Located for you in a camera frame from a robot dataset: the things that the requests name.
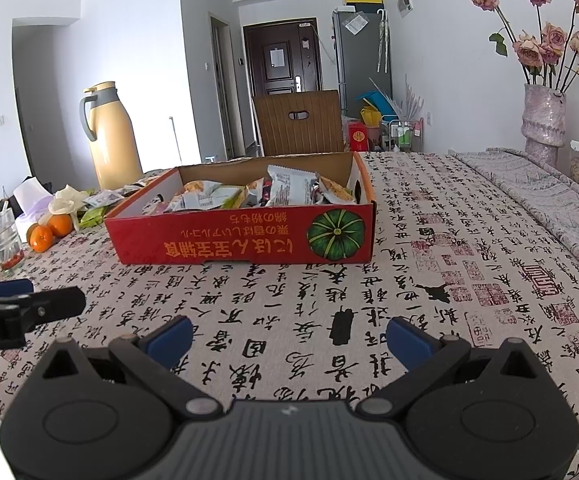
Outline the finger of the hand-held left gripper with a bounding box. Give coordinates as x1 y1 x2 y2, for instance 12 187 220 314
0 278 36 307
18 287 87 322

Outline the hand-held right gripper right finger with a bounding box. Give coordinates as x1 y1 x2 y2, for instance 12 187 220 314
353 316 539 420

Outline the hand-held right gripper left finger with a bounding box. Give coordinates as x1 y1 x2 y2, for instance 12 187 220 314
34 314 223 420

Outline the red pumpkin print cardboard box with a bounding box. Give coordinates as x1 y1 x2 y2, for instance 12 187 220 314
104 151 377 266

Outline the jumble of colourful snack packets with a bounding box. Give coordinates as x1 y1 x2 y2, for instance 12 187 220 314
162 164 358 214

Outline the orange fruit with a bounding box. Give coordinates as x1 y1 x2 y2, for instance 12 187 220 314
47 213 74 239
26 223 54 254

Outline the scatter of small snack packets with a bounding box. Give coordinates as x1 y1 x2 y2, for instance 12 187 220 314
78 185 150 230

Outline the purple tissue pack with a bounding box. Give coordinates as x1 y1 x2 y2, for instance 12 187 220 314
12 177 54 223

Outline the cream crumpled bag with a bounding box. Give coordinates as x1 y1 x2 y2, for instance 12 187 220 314
49 184 91 216

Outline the yellow thermos jug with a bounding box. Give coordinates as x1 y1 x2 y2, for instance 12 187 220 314
79 81 145 191

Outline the mop pole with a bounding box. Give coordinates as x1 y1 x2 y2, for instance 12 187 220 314
168 115 181 170

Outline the grey striped cloth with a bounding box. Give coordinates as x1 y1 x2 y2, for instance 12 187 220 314
454 147 579 242

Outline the red gift box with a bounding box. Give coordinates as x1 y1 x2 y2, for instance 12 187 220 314
347 120 369 152

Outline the brown wooden chair back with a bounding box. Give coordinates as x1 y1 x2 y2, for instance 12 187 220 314
252 89 345 157

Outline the white dried grass bunch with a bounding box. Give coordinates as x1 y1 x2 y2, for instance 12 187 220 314
396 74 425 121

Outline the blue plastic basin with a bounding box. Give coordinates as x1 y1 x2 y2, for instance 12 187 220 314
356 90 395 116

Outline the pink textured vase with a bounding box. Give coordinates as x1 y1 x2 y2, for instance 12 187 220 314
520 83 568 167

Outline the grey interior doorway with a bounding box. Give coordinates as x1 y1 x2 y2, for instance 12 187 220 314
209 13 236 161

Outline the grey refrigerator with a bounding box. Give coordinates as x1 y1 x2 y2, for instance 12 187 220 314
331 7 393 111

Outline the dark brown front door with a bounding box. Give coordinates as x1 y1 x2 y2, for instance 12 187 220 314
242 18 319 97

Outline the white umbrella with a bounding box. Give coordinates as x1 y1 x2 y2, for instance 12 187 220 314
375 8 389 74

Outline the paper sheet on refrigerator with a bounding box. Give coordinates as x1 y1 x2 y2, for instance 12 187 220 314
345 12 371 36

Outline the dried pink roses bouquet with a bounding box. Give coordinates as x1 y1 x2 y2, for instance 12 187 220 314
464 0 579 94

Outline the wire storage cart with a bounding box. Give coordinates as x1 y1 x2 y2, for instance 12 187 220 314
388 119 423 154

